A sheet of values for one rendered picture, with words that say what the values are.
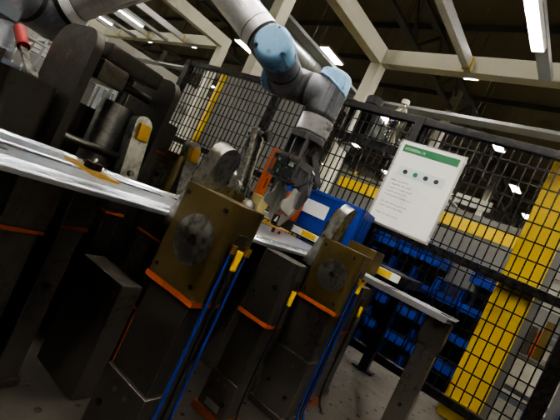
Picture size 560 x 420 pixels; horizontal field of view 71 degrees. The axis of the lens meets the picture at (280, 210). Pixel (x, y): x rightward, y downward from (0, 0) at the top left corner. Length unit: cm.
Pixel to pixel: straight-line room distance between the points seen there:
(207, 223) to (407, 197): 102
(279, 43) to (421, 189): 78
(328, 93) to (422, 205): 62
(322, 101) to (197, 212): 50
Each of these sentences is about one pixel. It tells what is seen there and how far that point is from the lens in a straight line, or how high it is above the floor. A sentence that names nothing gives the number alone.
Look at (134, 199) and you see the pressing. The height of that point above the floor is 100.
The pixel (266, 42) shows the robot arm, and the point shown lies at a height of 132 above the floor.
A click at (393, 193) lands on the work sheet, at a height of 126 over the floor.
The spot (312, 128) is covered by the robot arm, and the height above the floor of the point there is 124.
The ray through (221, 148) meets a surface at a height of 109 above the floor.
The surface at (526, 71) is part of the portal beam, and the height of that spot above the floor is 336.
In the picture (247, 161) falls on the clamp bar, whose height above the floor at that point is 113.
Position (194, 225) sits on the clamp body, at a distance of 45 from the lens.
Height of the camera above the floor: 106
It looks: 1 degrees down
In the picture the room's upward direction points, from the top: 25 degrees clockwise
